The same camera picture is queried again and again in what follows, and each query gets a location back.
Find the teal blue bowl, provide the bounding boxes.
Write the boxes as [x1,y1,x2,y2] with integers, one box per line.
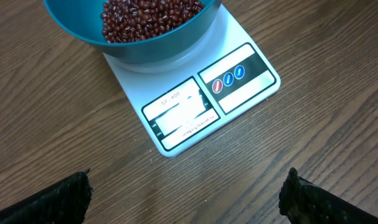
[44,0,222,63]

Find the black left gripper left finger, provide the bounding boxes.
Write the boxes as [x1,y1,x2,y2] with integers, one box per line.
[0,169,93,224]

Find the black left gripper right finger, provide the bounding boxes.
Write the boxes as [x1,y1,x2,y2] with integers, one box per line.
[278,167,378,224]

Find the white digital kitchen scale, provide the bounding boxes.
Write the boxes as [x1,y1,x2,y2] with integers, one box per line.
[106,6,281,157]

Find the red adzuki beans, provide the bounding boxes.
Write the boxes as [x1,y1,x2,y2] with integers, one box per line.
[100,0,205,43]

